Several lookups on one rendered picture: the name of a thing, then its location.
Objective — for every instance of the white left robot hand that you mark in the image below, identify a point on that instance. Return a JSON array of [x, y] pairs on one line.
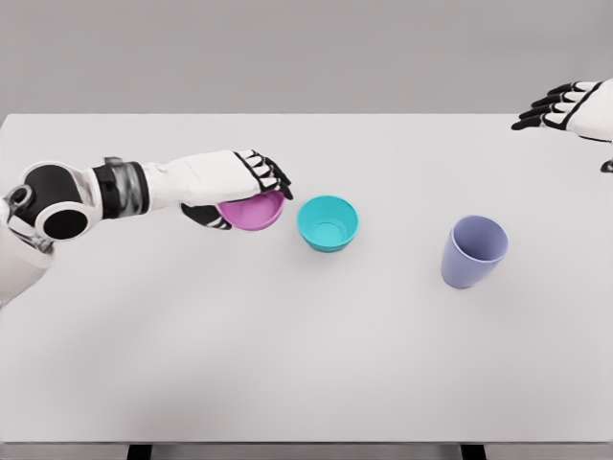
[[222, 173]]

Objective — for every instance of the pink bowl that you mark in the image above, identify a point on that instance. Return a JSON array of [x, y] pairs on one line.
[[252, 213]]

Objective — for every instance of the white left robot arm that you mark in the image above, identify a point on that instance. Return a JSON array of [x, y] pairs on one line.
[[72, 206]]

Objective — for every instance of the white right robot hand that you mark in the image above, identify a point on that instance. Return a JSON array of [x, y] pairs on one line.
[[591, 111]]

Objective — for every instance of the lavender cup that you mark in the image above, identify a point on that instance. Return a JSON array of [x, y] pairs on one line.
[[471, 253]]

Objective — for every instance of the teal bowl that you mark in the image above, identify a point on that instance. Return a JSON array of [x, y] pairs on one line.
[[328, 223]]

